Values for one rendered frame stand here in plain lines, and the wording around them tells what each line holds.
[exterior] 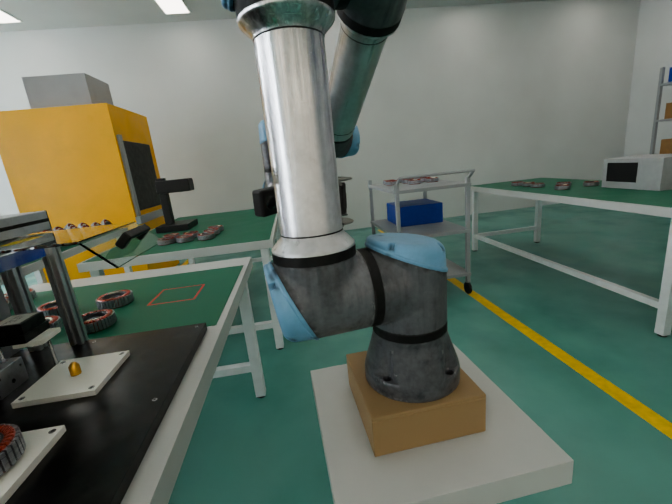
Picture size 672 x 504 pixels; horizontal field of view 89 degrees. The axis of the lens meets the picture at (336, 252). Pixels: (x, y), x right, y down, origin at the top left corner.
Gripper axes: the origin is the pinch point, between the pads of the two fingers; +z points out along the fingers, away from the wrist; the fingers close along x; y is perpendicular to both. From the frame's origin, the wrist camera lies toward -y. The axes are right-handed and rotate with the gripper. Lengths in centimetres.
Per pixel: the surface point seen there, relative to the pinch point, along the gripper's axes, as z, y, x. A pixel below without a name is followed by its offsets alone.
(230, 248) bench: -157, 8, 42
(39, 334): -37, -50, 25
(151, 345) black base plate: -41, -31, 35
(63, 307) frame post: -55, -49, 26
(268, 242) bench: -149, 30, 41
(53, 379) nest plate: -35, -49, 35
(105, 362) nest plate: -36, -40, 34
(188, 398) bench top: -16.8, -24.8, 36.4
